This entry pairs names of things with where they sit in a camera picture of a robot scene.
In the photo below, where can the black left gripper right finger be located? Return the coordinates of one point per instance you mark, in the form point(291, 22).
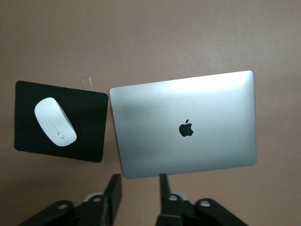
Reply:
point(176, 212)

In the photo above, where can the white computer mouse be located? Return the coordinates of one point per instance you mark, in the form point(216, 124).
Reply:
point(55, 121)

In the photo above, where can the black mouse pad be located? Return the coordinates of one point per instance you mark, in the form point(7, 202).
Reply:
point(89, 122)

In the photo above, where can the silver grey laptop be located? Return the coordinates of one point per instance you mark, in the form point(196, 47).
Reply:
point(188, 106)

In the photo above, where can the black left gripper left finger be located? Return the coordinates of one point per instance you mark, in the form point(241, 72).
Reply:
point(94, 212)

